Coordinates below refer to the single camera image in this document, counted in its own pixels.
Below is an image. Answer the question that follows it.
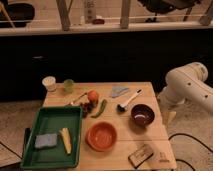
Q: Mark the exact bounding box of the dark purple bowl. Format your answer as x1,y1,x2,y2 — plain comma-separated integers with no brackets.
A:
131,104,155,127

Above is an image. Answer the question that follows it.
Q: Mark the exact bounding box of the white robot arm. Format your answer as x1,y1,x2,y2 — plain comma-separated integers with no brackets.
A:
157,62,213,126

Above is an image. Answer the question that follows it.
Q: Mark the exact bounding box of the grey blue cloth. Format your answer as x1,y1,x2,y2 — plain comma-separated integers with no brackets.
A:
110,86,129,98

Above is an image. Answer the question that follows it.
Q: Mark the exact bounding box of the green chili pepper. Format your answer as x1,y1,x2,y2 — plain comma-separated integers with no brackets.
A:
91,99,107,118

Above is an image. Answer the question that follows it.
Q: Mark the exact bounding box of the orange fruit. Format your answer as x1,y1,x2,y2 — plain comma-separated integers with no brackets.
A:
87,90,99,102

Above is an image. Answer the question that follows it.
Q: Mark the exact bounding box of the dark grape bunch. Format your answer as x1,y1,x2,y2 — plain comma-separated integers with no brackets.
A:
80,101,98,118

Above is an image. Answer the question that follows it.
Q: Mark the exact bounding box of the green cup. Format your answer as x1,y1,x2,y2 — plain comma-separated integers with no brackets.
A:
63,79,74,93

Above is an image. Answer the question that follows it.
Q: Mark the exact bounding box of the orange bowl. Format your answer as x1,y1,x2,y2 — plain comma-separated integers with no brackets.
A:
85,122,117,152

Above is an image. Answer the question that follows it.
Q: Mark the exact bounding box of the white cup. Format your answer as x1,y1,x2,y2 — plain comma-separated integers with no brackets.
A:
42,76,57,92

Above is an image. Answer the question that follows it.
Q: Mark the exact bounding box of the yellow corn cob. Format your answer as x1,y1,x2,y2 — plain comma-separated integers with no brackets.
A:
60,128,72,154

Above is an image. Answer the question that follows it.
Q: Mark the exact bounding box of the dark red small object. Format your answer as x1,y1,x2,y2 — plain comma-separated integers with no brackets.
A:
92,19,105,25

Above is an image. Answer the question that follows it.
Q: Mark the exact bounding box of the green plastic tray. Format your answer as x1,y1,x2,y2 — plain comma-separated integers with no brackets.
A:
21,107,82,170

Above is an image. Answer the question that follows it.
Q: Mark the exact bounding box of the black wooden block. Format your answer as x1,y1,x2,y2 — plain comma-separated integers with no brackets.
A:
128,144,154,169

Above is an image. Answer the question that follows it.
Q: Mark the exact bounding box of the blue sponge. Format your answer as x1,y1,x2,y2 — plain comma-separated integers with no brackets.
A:
34,134,57,149

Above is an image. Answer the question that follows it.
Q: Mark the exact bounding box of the black office chair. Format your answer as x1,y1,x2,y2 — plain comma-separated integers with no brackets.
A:
137,0,202,23

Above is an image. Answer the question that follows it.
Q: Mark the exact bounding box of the dark chair left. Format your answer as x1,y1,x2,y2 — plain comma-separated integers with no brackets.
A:
0,0,35,28

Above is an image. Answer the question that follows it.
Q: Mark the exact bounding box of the white handled brush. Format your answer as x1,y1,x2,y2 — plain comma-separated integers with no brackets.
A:
117,89,142,112

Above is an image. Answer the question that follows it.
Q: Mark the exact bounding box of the black cable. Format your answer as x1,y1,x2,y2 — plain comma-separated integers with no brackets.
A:
167,132,213,171

